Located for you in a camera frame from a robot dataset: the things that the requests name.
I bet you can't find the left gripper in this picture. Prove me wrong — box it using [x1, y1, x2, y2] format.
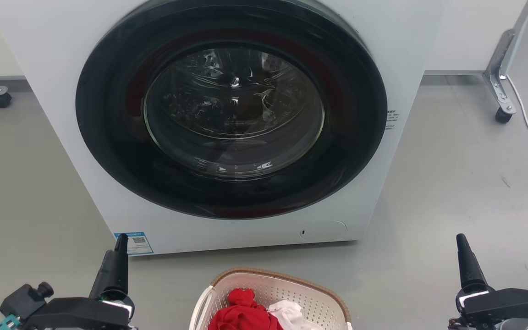
[21, 234, 135, 330]

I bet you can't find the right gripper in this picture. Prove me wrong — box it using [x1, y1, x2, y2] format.
[455, 233, 528, 324]

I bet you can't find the white perforated laundry basket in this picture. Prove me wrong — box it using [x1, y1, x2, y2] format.
[189, 268, 352, 330]

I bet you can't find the blue label sticker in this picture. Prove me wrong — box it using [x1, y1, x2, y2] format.
[114, 231, 154, 255]

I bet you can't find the red garment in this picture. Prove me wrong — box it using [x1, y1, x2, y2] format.
[208, 288, 284, 330]

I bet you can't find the black round washer door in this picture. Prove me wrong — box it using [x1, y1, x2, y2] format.
[75, 0, 388, 220]

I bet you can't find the white garment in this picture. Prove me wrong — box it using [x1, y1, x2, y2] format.
[268, 300, 324, 330]

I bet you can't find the grey metal leg with caster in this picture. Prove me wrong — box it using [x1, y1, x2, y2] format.
[483, 0, 528, 124]

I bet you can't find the white washing machine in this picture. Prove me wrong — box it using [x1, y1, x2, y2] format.
[0, 0, 443, 256]

